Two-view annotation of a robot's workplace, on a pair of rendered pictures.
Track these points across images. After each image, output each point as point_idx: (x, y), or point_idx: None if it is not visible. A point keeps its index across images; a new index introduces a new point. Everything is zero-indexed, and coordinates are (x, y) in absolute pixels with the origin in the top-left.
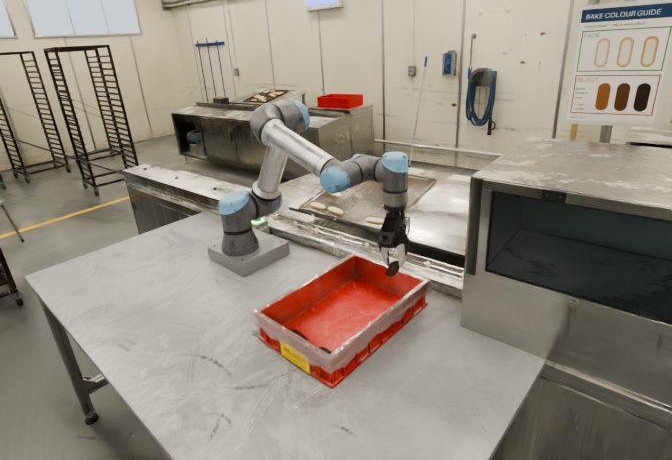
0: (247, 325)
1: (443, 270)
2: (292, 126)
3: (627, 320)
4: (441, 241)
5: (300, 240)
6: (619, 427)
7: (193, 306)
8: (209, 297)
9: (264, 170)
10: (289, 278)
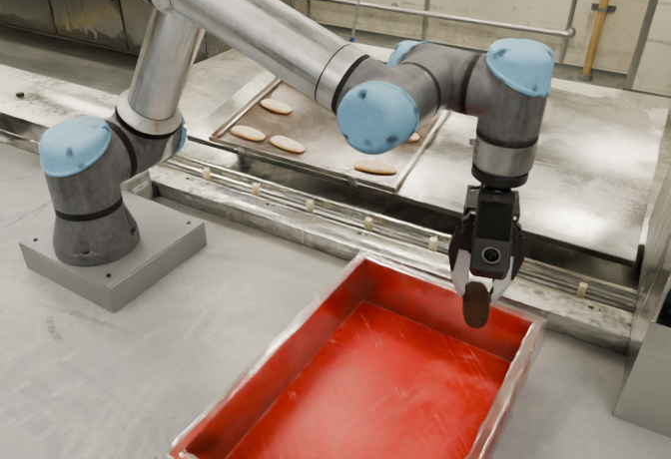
0: (145, 457)
1: (535, 276)
2: None
3: None
4: None
5: (225, 213)
6: None
7: (0, 408)
8: (38, 377)
9: (146, 70)
10: (219, 309)
